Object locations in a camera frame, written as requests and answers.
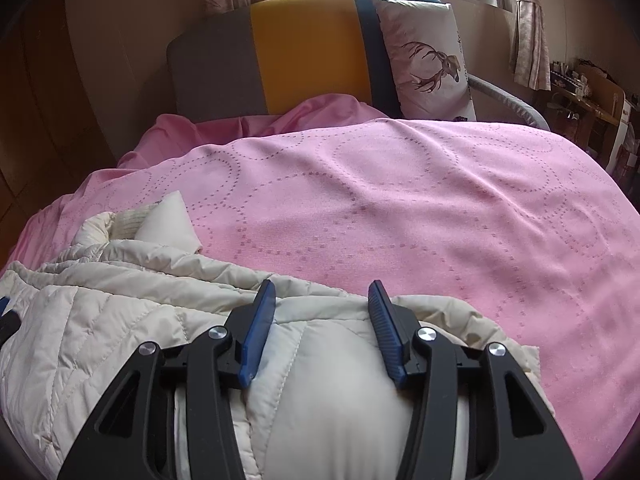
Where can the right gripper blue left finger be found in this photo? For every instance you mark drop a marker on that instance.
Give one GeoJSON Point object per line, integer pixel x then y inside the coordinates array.
{"type": "Point", "coordinates": [130, 433]}

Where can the pink bed blanket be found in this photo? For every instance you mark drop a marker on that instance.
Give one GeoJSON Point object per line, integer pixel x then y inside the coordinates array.
{"type": "Point", "coordinates": [486, 231]}

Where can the brown wooden wardrobe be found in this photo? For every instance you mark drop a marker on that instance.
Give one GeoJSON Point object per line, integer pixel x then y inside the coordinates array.
{"type": "Point", "coordinates": [50, 138]}

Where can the deer print pillow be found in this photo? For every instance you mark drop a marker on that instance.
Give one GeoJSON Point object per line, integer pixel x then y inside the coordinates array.
{"type": "Point", "coordinates": [423, 44]}

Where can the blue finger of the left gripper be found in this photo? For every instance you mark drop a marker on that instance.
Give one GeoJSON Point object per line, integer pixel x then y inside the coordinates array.
{"type": "Point", "coordinates": [4, 301]}

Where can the grey curved bed rail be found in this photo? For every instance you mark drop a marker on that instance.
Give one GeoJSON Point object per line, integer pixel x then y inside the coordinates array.
{"type": "Point", "coordinates": [529, 114]}

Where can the cluttered wooden desk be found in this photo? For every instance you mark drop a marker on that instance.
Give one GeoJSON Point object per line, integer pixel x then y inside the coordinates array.
{"type": "Point", "coordinates": [588, 108]}

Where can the right pink curtain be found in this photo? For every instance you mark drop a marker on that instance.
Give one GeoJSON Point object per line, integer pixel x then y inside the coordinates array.
{"type": "Point", "coordinates": [530, 55]}

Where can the grey yellow blue headboard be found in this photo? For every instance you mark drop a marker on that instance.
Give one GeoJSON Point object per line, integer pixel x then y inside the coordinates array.
{"type": "Point", "coordinates": [267, 58]}

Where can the beige quilted down jacket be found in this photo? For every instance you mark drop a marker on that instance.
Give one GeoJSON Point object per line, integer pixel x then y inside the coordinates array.
{"type": "Point", "coordinates": [321, 406]}

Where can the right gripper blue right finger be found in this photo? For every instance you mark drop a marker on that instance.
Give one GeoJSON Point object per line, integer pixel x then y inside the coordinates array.
{"type": "Point", "coordinates": [480, 398]}

